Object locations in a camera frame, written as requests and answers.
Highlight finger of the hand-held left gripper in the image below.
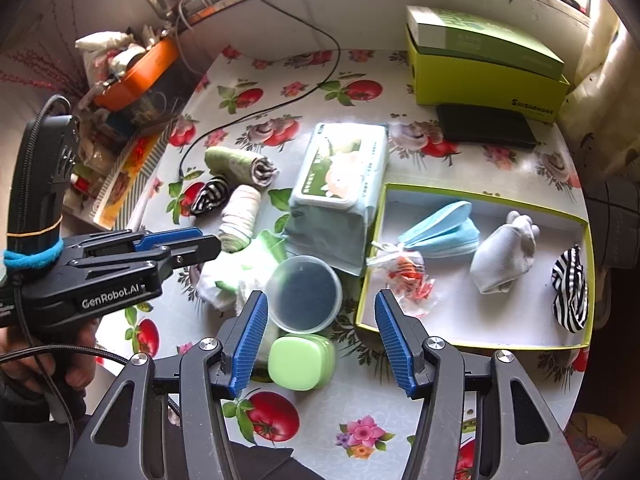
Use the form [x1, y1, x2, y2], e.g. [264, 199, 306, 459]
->
[75, 227, 204, 261]
[62, 234, 222, 286]

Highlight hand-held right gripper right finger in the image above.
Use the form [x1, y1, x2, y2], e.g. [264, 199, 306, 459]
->
[375, 289, 583, 480]

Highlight red dried branches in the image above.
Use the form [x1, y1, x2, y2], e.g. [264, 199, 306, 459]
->
[0, 35, 86, 96]

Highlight floral tablecloth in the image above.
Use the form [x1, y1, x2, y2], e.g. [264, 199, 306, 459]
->
[92, 47, 596, 480]

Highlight tall green cardboard box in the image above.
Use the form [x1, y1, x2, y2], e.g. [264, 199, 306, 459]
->
[405, 35, 571, 123]

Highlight wet wipes pack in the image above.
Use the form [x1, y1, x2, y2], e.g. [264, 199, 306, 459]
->
[284, 122, 390, 276]

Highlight black usb cable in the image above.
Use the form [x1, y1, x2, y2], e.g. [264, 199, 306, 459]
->
[179, 0, 342, 178]

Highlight red print plastic bag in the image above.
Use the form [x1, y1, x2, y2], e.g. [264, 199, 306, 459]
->
[366, 241, 440, 318]

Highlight yellow striped printed box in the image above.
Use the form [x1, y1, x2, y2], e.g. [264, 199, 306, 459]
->
[92, 117, 178, 231]

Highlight orange basket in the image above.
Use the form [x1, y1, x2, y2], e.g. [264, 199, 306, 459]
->
[92, 37, 181, 111]

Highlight black white striped sock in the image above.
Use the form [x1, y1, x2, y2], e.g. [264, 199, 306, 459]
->
[190, 175, 232, 218]
[551, 245, 590, 333]

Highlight person's left hand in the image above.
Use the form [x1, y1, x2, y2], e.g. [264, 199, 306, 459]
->
[0, 317, 98, 396]

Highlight pile of assorted small items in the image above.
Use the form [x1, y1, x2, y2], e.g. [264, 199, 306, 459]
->
[70, 105, 126, 196]

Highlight green square box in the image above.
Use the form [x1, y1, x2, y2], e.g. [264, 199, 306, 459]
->
[267, 334, 337, 391]

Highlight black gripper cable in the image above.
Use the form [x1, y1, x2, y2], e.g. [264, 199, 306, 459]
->
[0, 342, 181, 480]

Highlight clear round plastic container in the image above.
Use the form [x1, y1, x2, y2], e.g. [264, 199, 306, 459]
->
[265, 255, 343, 333]

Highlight beige curtain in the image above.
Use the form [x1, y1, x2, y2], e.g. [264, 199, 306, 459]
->
[570, 0, 636, 181]

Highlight dark grey fabric object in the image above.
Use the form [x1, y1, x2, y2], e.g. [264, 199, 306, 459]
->
[592, 177, 633, 271]

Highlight person's left forearm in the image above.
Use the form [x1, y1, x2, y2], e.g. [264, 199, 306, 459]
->
[0, 375, 66, 428]

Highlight white green cloth in bag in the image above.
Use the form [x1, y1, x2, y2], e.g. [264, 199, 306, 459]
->
[195, 232, 286, 311]

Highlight black wallet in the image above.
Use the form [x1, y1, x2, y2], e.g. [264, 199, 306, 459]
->
[436, 104, 537, 150]

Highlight white-lined shallow green box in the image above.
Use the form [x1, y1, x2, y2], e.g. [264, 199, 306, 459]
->
[355, 182, 596, 351]

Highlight green white slim carton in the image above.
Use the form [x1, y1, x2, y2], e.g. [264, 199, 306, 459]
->
[406, 6, 565, 81]

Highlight pale patterned cloth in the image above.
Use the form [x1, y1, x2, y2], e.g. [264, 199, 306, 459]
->
[565, 410, 626, 480]

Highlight beige ribbed sock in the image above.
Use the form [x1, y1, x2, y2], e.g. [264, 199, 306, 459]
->
[218, 185, 263, 253]

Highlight white plastic bag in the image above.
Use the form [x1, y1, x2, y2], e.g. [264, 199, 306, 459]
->
[75, 31, 133, 53]

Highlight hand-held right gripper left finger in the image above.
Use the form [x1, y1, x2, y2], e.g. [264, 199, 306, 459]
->
[60, 290, 269, 480]

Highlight blue face mask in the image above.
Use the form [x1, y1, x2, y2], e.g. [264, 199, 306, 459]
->
[397, 201, 482, 260]

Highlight green grey sock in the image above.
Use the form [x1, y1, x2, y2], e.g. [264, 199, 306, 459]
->
[204, 146, 280, 186]

